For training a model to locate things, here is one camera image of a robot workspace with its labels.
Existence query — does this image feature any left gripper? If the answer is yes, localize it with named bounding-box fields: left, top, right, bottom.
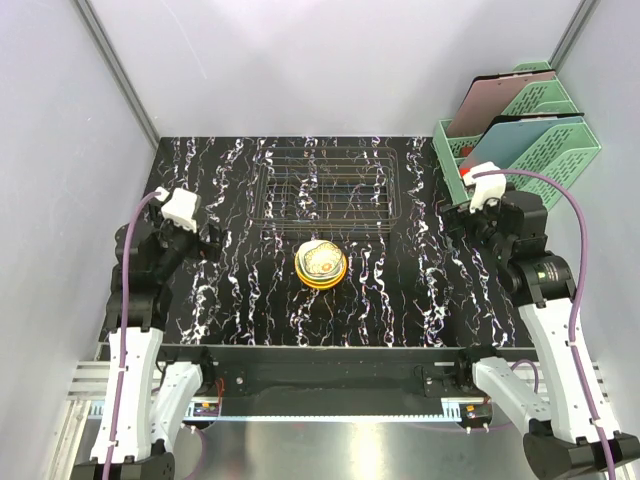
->
left=150, top=199, right=226, bottom=280

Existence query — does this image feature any white square bowl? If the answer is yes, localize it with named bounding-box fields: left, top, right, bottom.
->
left=295, top=253, right=345, bottom=281

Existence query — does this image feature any patterned bowl green outside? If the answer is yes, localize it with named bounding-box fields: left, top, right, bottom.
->
left=296, top=240, right=344, bottom=282

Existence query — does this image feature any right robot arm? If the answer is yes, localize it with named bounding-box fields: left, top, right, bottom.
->
left=441, top=191, right=639, bottom=479

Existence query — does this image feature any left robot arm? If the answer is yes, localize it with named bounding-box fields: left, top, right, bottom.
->
left=71, top=220, right=222, bottom=479

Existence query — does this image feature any blue clipboard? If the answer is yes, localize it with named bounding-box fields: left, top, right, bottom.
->
left=458, top=112, right=584, bottom=172

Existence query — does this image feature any green file organizer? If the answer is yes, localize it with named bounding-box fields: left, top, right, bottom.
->
left=433, top=62, right=601, bottom=205

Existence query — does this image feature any pink clipboard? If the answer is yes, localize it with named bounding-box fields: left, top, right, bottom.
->
left=446, top=69, right=555, bottom=138

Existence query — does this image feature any yellow bottom bowl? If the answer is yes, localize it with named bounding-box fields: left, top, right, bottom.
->
left=296, top=270, right=346, bottom=290

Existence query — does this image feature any marble patterned table mat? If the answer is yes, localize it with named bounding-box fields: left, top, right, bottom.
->
left=147, top=137, right=531, bottom=347

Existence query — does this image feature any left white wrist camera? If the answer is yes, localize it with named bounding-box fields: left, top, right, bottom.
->
left=154, top=187, right=201, bottom=233

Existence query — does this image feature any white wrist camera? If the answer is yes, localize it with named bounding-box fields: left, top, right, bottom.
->
left=461, top=162, right=507, bottom=214
left=154, top=187, right=201, bottom=233

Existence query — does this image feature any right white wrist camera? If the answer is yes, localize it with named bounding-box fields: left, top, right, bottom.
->
left=461, top=162, right=507, bottom=214

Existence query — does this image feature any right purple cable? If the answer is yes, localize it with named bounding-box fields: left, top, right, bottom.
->
left=469, top=168, right=619, bottom=480

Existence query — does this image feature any purple cable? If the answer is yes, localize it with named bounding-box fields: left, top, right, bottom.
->
left=469, top=168, right=619, bottom=480
left=101, top=189, right=166, bottom=480

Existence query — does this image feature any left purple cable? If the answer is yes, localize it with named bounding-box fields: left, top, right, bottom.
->
left=101, top=189, right=166, bottom=480

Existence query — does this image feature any wire dish rack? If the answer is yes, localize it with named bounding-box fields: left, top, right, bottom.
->
left=248, top=146, right=401, bottom=235

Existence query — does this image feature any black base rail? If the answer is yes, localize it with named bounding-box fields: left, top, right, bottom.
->
left=97, top=342, right=546, bottom=416

